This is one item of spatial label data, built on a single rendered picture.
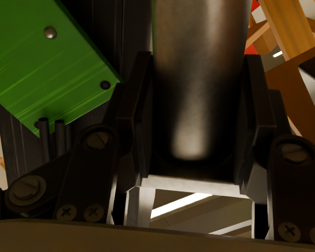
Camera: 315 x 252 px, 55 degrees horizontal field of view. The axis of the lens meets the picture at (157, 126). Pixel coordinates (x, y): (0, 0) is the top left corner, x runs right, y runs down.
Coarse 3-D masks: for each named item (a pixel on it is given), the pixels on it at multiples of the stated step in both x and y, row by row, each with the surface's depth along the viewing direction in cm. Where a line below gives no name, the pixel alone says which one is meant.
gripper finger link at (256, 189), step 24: (240, 96) 10; (264, 96) 9; (240, 120) 10; (264, 120) 8; (240, 144) 9; (264, 144) 9; (240, 168) 10; (264, 168) 8; (240, 192) 10; (264, 192) 8
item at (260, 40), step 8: (256, 24) 425; (264, 24) 370; (248, 32) 410; (256, 32) 361; (264, 32) 384; (272, 32) 396; (248, 40) 353; (256, 40) 390; (264, 40) 383; (272, 40) 394; (248, 48) 369; (256, 48) 397; (264, 48) 390; (272, 48) 392
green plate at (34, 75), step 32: (0, 0) 24; (32, 0) 24; (0, 32) 26; (32, 32) 26; (64, 32) 26; (0, 64) 28; (32, 64) 28; (64, 64) 28; (96, 64) 28; (0, 96) 30; (32, 96) 30; (64, 96) 30; (96, 96) 30; (32, 128) 32
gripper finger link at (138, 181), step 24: (144, 72) 10; (120, 96) 11; (144, 96) 9; (120, 120) 9; (144, 120) 9; (120, 144) 9; (144, 144) 10; (48, 168) 8; (120, 168) 9; (144, 168) 10; (24, 192) 8; (48, 192) 8; (120, 192) 9; (24, 216) 8
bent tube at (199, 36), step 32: (160, 0) 8; (192, 0) 8; (224, 0) 8; (160, 32) 9; (192, 32) 8; (224, 32) 8; (160, 64) 9; (192, 64) 9; (224, 64) 9; (160, 96) 10; (192, 96) 9; (224, 96) 10; (160, 128) 11; (192, 128) 10; (224, 128) 11; (160, 160) 12; (192, 160) 11; (224, 160) 12; (224, 192) 11
